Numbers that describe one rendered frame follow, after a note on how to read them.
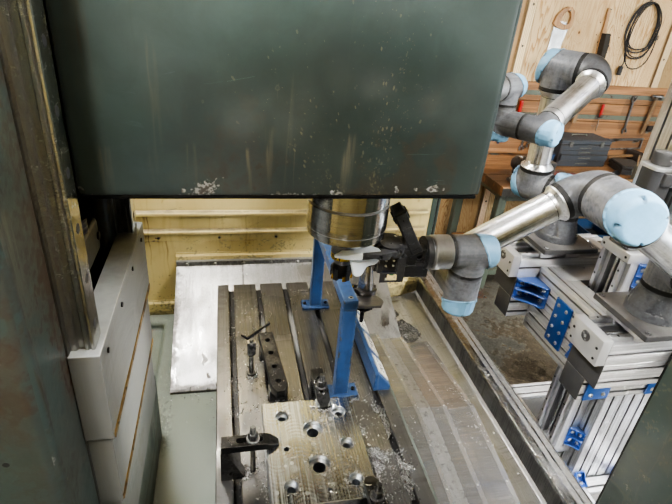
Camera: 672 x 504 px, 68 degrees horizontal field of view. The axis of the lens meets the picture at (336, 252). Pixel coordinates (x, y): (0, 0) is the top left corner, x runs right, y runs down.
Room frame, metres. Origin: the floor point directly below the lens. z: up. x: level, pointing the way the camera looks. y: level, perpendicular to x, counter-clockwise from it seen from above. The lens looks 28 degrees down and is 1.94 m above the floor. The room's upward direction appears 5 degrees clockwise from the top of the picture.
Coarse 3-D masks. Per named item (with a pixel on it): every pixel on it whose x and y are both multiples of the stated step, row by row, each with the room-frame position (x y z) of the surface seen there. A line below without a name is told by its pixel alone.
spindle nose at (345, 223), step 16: (320, 208) 0.84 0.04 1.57; (336, 208) 0.83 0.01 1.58; (352, 208) 0.82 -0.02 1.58; (368, 208) 0.83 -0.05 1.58; (384, 208) 0.86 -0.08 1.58; (320, 224) 0.84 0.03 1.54; (336, 224) 0.83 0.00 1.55; (352, 224) 0.82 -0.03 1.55; (368, 224) 0.83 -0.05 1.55; (384, 224) 0.87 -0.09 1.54; (320, 240) 0.84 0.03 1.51; (336, 240) 0.83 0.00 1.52; (352, 240) 0.82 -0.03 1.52; (368, 240) 0.84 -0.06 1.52
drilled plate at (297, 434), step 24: (264, 408) 0.91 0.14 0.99; (288, 408) 0.91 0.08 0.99; (312, 408) 0.93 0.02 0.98; (336, 408) 0.94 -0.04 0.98; (264, 432) 0.83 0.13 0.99; (288, 432) 0.84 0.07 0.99; (312, 432) 0.87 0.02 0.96; (336, 432) 0.85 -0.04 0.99; (360, 432) 0.86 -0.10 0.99; (288, 456) 0.77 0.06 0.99; (336, 456) 0.78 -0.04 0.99; (360, 456) 0.79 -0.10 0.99; (288, 480) 0.71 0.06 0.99; (312, 480) 0.71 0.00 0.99; (336, 480) 0.72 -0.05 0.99; (360, 480) 0.74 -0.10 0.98
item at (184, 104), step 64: (64, 0) 0.68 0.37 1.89; (128, 0) 0.70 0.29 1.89; (192, 0) 0.72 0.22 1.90; (256, 0) 0.74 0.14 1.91; (320, 0) 0.76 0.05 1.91; (384, 0) 0.78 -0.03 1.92; (448, 0) 0.80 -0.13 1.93; (512, 0) 0.83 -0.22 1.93; (64, 64) 0.68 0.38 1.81; (128, 64) 0.70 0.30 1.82; (192, 64) 0.72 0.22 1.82; (256, 64) 0.74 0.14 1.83; (320, 64) 0.76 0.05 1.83; (384, 64) 0.78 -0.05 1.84; (448, 64) 0.81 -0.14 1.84; (128, 128) 0.69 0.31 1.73; (192, 128) 0.72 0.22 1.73; (256, 128) 0.74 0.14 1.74; (320, 128) 0.76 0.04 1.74; (384, 128) 0.79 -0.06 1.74; (448, 128) 0.81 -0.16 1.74; (128, 192) 0.69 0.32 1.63; (192, 192) 0.72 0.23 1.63; (256, 192) 0.74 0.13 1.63; (320, 192) 0.76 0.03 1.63; (384, 192) 0.79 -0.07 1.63; (448, 192) 0.82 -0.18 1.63
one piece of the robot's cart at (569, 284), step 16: (544, 272) 1.63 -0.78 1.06; (560, 272) 1.62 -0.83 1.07; (576, 272) 1.63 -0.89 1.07; (592, 272) 1.64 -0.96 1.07; (560, 288) 1.53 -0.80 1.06; (576, 288) 1.51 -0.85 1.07; (576, 304) 1.45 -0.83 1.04; (592, 304) 1.41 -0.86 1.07; (528, 320) 1.63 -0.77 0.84; (544, 320) 1.55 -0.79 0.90; (560, 352) 1.43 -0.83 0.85
